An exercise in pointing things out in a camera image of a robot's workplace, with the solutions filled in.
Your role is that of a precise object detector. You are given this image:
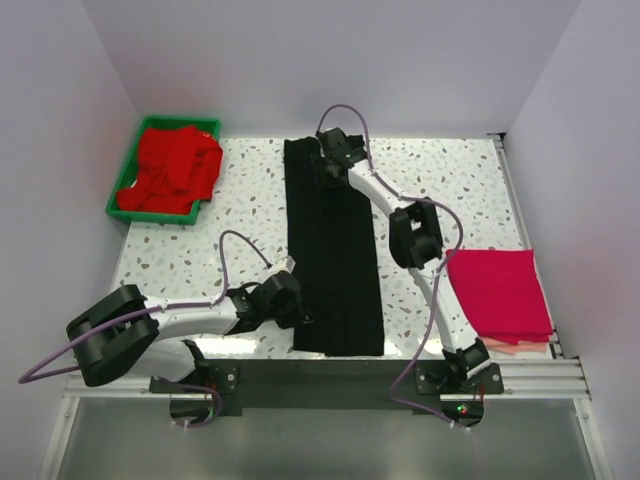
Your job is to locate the black t shirt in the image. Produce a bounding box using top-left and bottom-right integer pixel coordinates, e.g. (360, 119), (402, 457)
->
(283, 137), (385, 357)

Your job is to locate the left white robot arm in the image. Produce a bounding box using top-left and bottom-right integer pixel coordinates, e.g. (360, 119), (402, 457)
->
(66, 269), (314, 387)

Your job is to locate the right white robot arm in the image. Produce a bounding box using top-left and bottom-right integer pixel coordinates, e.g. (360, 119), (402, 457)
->
(314, 128), (490, 385)

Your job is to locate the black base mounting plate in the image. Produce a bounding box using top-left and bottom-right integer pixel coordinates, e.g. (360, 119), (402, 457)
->
(149, 359), (505, 423)

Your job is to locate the green plastic tray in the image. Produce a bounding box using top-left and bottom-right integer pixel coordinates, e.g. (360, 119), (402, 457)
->
(106, 115), (221, 225)

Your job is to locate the red t shirt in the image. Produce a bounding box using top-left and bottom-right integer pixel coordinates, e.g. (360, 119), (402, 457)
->
(116, 125), (223, 215)

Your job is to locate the folded magenta t shirt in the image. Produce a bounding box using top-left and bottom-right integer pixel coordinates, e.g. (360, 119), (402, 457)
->
(447, 249), (552, 345)

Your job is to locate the folded pink t shirt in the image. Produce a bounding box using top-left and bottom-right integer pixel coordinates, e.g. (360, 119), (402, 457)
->
(481, 337), (547, 355)

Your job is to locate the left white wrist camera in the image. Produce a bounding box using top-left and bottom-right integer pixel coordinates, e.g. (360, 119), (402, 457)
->
(268, 255), (296, 275)

